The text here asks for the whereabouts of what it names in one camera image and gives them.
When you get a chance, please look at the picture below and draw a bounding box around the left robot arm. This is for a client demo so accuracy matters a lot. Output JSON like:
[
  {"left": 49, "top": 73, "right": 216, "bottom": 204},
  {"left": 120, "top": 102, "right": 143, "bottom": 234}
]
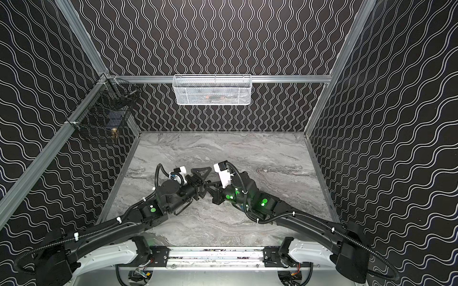
[{"left": 13, "top": 167, "right": 212, "bottom": 286}]

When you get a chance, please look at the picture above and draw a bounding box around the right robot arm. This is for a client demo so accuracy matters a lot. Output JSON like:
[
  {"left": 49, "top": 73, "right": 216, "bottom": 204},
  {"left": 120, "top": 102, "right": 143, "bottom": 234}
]
[{"left": 204, "top": 172, "right": 400, "bottom": 284}]

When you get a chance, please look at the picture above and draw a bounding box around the white mesh basket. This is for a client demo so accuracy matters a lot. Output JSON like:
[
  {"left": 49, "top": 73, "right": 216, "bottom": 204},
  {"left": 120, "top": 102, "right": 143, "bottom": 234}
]
[{"left": 172, "top": 74, "right": 253, "bottom": 106}]

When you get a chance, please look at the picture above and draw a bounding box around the brass object in basket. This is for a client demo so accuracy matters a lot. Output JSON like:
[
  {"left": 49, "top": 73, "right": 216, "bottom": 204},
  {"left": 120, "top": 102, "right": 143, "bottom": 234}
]
[{"left": 110, "top": 128, "right": 119, "bottom": 141}]

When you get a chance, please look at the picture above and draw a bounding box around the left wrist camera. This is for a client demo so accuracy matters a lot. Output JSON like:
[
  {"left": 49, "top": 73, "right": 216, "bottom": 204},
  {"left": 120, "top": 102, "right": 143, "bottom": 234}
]
[{"left": 169, "top": 166, "right": 187, "bottom": 185}]

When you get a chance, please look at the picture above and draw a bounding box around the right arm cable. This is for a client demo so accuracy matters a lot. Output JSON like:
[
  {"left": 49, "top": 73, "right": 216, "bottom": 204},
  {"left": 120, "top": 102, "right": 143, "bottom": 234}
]
[{"left": 225, "top": 161, "right": 401, "bottom": 281}]

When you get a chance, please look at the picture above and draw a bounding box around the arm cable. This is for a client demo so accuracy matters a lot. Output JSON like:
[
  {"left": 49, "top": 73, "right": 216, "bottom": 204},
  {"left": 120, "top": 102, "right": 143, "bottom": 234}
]
[
  {"left": 225, "top": 161, "right": 401, "bottom": 281},
  {"left": 14, "top": 163, "right": 180, "bottom": 276}
]

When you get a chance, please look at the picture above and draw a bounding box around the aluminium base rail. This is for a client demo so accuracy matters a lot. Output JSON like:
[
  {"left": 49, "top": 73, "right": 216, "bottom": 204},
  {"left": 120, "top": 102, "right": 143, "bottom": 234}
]
[{"left": 76, "top": 245, "right": 359, "bottom": 269}]

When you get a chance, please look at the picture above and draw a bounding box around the black wire basket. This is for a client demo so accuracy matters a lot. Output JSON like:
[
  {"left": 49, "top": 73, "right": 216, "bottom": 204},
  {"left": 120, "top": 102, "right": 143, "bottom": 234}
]
[{"left": 70, "top": 73, "right": 141, "bottom": 146}]

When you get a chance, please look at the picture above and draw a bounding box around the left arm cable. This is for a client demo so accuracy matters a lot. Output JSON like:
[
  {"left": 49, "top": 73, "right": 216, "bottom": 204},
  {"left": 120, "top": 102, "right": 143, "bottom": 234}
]
[{"left": 14, "top": 163, "right": 180, "bottom": 276}]

